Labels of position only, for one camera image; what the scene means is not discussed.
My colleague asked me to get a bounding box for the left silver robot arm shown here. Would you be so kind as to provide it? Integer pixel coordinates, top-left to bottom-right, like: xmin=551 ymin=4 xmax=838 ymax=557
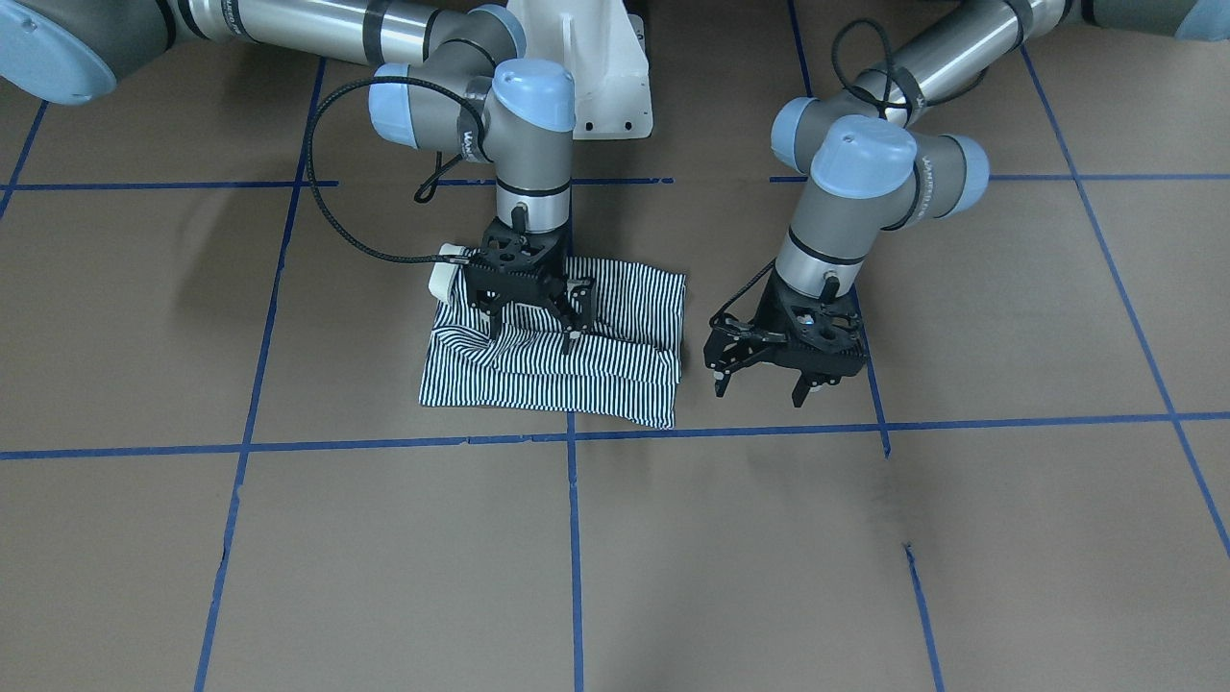
xmin=704 ymin=1 xmax=1229 ymax=407

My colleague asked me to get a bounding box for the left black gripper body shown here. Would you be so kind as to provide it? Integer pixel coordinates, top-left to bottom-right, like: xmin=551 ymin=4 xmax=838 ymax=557
xmin=704 ymin=279 xmax=870 ymax=381

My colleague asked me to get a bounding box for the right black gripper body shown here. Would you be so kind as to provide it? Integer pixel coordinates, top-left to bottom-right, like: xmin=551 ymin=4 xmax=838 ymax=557
xmin=466 ymin=218 xmax=597 ymax=323

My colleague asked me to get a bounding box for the striped polo shirt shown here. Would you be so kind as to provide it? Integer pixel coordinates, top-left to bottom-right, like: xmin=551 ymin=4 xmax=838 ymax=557
xmin=419 ymin=256 xmax=686 ymax=429

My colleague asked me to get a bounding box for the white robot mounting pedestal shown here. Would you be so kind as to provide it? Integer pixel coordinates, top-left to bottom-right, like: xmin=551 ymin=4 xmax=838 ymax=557
xmin=506 ymin=1 xmax=654 ymax=140

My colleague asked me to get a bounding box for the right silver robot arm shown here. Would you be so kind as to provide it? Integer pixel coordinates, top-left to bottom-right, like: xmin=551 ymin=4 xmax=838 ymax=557
xmin=1 ymin=1 xmax=597 ymax=352

